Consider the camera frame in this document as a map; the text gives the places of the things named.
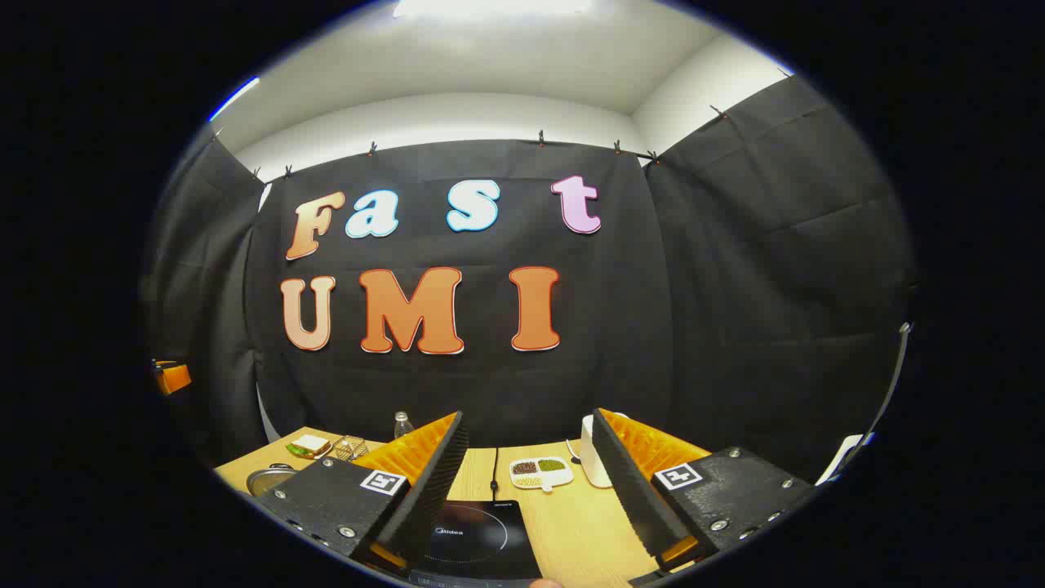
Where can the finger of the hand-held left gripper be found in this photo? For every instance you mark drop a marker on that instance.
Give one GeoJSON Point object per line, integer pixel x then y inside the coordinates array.
{"type": "Point", "coordinates": [173, 379]}

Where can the white toaster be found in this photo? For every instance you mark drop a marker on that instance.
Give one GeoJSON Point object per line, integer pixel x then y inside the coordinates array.
{"type": "Point", "coordinates": [594, 465]}

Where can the sandwich with lettuce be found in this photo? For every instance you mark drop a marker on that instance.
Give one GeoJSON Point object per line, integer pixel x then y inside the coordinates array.
{"type": "Point", "coordinates": [309, 446]}

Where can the white divided dish with beans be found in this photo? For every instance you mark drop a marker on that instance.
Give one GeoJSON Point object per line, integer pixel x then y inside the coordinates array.
{"type": "Point", "coordinates": [539, 472]}

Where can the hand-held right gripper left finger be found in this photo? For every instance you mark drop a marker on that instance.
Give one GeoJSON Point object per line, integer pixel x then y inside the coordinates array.
{"type": "Point", "coordinates": [437, 482]}

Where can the black backdrop cloth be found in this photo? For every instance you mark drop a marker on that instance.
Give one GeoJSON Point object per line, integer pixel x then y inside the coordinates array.
{"type": "Point", "coordinates": [653, 327]}

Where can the black induction cooktop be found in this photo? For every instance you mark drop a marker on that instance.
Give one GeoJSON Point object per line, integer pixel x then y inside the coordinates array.
{"type": "Point", "coordinates": [482, 543]}

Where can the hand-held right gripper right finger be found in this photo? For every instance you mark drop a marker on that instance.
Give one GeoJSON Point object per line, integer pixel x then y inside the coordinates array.
{"type": "Point", "coordinates": [624, 482]}

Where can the ceiling light panel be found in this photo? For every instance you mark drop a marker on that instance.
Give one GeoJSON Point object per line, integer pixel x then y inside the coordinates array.
{"type": "Point", "coordinates": [490, 6]}

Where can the clear plastic water bottle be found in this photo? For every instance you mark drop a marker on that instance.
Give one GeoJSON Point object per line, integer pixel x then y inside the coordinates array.
{"type": "Point", "coordinates": [403, 426]}

